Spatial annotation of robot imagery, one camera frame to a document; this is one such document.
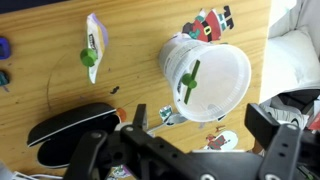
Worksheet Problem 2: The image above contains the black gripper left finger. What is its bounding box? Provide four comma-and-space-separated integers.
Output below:
133, 104, 147, 130

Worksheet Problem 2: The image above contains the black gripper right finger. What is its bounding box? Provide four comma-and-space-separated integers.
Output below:
244, 103, 280, 149

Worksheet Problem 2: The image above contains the green-capped food pouch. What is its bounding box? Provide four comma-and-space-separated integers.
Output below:
182, 60, 200, 104
80, 13, 109, 84

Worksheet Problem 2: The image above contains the clear plastic bucket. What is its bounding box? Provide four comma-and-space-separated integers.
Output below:
159, 34, 251, 122

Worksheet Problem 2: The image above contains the patterned cushion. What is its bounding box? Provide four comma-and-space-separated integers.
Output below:
260, 89, 320, 129

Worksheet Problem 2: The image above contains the snowman sticker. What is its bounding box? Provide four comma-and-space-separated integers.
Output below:
204, 130, 239, 150

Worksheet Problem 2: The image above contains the wooden side table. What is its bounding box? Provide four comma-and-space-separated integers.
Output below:
0, 0, 271, 174

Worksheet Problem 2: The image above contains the white sofa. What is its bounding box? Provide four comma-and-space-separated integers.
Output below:
259, 0, 320, 103

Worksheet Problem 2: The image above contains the santa sticker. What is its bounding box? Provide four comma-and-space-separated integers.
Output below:
182, 5, 234, 42

